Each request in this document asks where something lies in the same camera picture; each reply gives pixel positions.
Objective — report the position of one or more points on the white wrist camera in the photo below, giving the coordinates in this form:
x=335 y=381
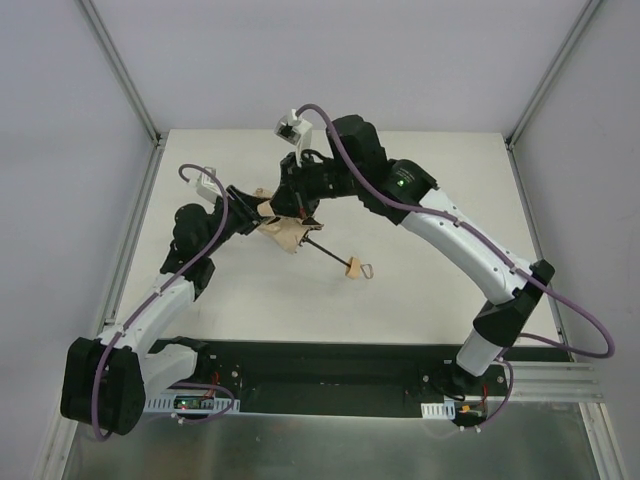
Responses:
x=205 y=186
x=296 y=131

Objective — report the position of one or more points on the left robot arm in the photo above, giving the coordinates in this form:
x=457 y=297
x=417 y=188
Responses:
x=108 y=379

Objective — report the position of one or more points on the left white cable duct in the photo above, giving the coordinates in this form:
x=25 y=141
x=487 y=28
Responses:
x=168 y=403

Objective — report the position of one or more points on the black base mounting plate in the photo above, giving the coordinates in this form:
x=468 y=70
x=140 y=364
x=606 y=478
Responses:
x=352 y=380

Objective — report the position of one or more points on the white cable duct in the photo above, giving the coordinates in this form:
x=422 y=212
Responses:
x=168 y=403
x=438 y=411

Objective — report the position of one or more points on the beige folding umbrella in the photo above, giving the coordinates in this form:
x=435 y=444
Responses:
x=290 y=233

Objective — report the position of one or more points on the left aluminium frame post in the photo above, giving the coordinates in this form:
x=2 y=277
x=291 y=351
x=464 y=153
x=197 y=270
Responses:
x=115 y=62

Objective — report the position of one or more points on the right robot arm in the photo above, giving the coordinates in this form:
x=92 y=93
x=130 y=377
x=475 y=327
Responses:
x=405 y=194

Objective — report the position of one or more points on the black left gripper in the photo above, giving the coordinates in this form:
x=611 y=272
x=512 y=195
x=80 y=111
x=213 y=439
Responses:
x=241 y=207

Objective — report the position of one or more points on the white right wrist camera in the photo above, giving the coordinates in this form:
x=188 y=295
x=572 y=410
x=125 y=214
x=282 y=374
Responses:
x=296 y=131

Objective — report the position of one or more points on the right aluminium frame post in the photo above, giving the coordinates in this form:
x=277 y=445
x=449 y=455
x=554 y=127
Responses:
x=561 y=57

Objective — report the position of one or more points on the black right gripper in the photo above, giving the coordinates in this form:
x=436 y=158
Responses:
x=288 y=197

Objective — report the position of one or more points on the right white cable duct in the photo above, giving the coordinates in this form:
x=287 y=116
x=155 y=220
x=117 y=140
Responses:
x=438 y=411

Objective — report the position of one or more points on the aluminium front rail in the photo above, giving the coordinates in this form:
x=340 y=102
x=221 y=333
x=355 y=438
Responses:
x=564 y=382

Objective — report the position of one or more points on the aluminium frame post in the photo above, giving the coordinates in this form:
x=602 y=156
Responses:
x=561 y=57
x=115 y=62

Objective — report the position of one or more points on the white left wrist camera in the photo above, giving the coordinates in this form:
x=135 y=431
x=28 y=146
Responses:
x=205 y=186

